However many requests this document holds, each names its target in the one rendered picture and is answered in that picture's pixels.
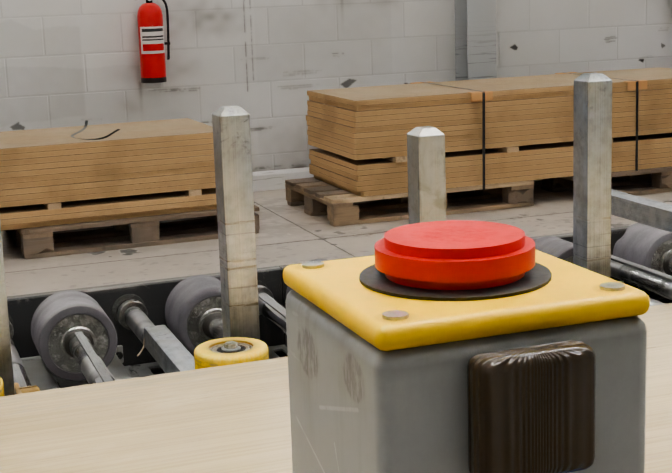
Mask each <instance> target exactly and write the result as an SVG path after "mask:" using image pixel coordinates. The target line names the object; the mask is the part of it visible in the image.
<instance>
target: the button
mask: <svg viewBox="0 0 672 473"><path fill-rule="evenodd" d="M374 250H375V267H376V269H377V270H379V271H380V272H382V273H384V274H385V276H386V278H387V279H389V280H390V281H392V282H394V283H397V284H400V285H404V286H409V287H414V288H422V289H433V290H472V289H483V288H491V287H497V286H502V285H506V284H510V283H513V282H515V281H518V280H520V279H521V278H522V277H524V275H525V272H527V271H529V270H531V269H532V268H533V267H534V266H535V242H534V240H533V239H531V238H529V237H527V236H525V232H524V231H523V230H522V229H520V228H517V227H515V226H511V225H507V224H502V223H495V222H486V221H467V220H451V221H432V222H422V223H415V224H409V225H404V226H400V227H396V228H393V229H391V230H389V231H387V232H386V233H385V234H384V238H382V239H380V240H378V241H377V242H376V243H375V245H374Z"/></svg>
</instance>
